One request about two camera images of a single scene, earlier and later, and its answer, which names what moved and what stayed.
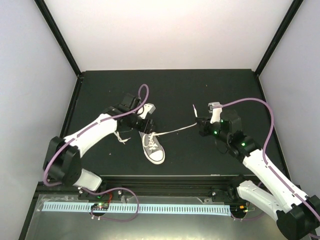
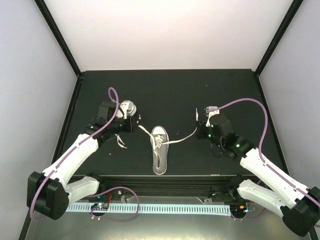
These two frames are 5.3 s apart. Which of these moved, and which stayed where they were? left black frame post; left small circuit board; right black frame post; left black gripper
Moved: left black gripper
Stayed: left small circuit board; left black frame post; right black frame post
